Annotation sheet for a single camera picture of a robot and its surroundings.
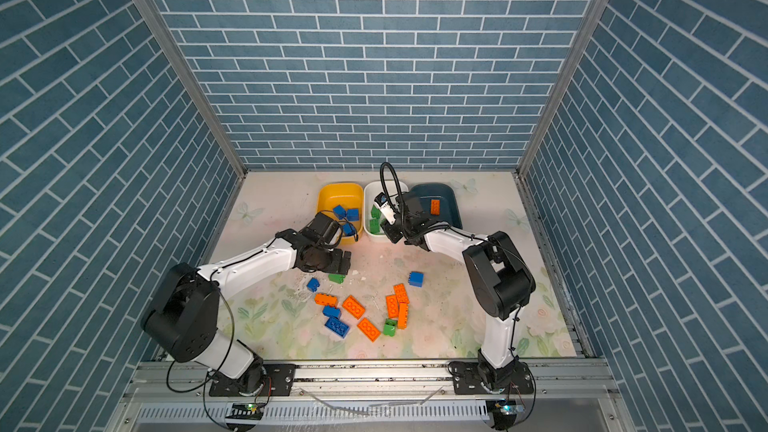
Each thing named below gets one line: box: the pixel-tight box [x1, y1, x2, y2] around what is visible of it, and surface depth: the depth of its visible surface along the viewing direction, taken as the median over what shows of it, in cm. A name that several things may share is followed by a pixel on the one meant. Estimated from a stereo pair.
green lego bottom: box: [383, 318, 397, 337], surface depth 84 cm
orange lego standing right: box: [398, 302, 409, 329], surface depth 84 cm
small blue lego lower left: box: [322, 305, 341, 318], surface depth 85 cm
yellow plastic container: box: [316, 182, 364, 246], surface depth 111 cm
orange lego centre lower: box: [385, 295, 399, 319], surface depth 88 cm
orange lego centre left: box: [342, 295, 366, 320], surface depth 86 cm
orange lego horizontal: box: [430, 199, 441, 216], surface depth 110 cm
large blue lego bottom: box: [324, 317, 350, 339], surface depth 84 cm
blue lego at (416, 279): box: [408, 271, 425, 288], surface depth 92 cm
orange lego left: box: [314, 293, 338, 307], surface depth 88 cm
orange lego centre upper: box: [393, 283, 410, 304], surface depth 90 cm
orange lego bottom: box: [356, 318, 381, 343], surface depth 84 cm
